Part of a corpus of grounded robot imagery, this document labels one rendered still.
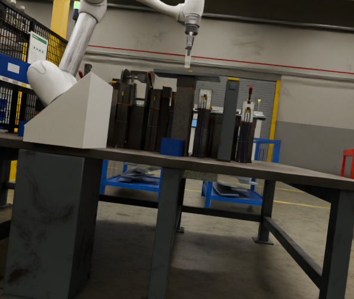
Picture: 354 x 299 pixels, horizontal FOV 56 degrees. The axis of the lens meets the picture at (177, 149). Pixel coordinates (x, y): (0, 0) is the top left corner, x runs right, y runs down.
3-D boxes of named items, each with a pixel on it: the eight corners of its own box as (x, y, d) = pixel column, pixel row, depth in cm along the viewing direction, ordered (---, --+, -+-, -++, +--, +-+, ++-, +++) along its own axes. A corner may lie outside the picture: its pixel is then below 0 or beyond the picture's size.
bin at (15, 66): (31, 85, 216) (33, 64, 216) (-10, 73, 187) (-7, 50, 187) (11, 83, 221) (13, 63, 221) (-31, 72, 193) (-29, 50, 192)
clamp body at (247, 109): (247, 163, 205) (254, 104, 204) (247, 164, 193) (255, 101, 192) (234, 162, 206) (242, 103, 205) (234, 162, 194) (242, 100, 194)
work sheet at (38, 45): (44, 79, 265) (48, 40, 265) (26, 72, 243) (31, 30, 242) (41, 79, 266) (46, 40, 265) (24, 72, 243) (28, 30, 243)
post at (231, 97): (230, 161, 189) (240, 84, 188) (230, 162, 181) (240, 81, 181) (217, 160, 190) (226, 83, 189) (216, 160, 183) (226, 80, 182)
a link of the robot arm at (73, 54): (32, 101, 168) (41, 113, 189) (64, 111, 170) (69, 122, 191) (83, -25, 186) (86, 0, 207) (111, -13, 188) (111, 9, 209)
